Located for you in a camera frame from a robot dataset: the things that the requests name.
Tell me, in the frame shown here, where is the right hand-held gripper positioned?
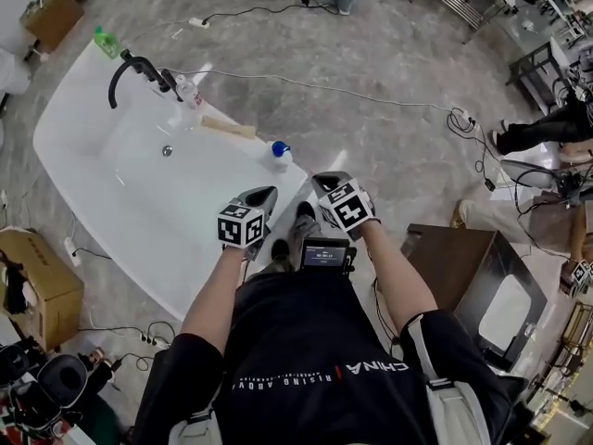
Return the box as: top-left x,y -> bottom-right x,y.
309,171 -> 381,242

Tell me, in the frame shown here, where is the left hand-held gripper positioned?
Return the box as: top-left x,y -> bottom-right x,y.
217,185 -> 279,261

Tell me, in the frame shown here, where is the white bottle with blue cap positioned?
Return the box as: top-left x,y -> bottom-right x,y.
262,140 -> 296,173

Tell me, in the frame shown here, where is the white bathtub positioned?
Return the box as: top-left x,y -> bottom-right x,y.
32,39 -> 310,322

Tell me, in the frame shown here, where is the person's right forearm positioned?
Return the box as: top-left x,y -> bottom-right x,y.
359,222 -> 439,331

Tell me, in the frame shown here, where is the person's left forearm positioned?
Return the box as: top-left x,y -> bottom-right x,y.
180,247 -> 249,347

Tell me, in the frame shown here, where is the person's black shoe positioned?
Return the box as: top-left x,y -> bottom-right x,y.
295,200 -> 318,224
271,238 -> 291,266

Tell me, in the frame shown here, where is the person's olive trouser leg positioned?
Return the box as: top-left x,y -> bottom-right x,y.
287,215 -> 323,249

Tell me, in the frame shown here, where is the black chest monitor screen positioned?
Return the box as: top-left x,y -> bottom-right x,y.
300,237 -> 358,273

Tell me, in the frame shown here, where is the clear plastic bottle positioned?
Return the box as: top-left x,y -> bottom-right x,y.
174,74 -> 206,110

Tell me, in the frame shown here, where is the wooden vanity cabinet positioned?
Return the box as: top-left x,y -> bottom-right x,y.
400,222 -> 549,373

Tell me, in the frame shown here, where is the person's black printed shirt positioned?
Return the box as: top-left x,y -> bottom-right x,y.
132,271 -> 529,445

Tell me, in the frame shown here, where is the white paper sheet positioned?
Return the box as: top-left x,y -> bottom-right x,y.
488,185 -> 527,203

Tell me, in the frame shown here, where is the green plastic bottle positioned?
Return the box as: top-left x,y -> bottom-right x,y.
94,25 -> 120,59

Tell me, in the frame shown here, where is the large cardboard box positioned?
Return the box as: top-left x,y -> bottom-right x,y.
0,228 -> 85,352

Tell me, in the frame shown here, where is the gray oval pack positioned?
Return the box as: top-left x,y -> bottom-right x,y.
36,353 -> 89,410

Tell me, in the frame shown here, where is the open cardboard box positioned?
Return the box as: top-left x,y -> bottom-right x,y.
18,0 -> 85,55

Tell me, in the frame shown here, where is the long white floor cable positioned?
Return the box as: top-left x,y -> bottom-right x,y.
157,66 -> 458,113

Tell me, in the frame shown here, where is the black hand shower handle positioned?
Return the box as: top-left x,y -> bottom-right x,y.
157,69 -> 185,105

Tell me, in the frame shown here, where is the black floor cable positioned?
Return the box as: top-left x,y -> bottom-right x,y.
203,0 -> 342,22

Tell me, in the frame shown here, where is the black metal frame table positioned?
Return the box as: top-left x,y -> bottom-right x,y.
507,39 -> 571,115

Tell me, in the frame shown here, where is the gray shoulder strap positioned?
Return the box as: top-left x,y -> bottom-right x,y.
170,410 -> 219,445
425,377 -> 492,445

